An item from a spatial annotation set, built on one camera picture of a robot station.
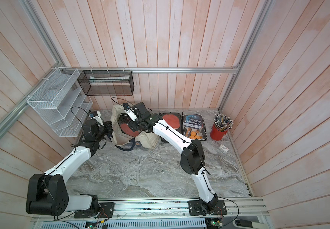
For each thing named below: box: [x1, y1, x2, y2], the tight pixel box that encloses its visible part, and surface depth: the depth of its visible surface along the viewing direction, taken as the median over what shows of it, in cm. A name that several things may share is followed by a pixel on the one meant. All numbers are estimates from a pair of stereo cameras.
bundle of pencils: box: [213, 113, 234, 132], surface depth 92 cm
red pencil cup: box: [209, 124, 229, 141], surface depth 103 cm
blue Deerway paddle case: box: [182, 113, 208, 141], surface depth 110 cm
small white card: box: [218, 144, 229, 153], surface depth 98 cm
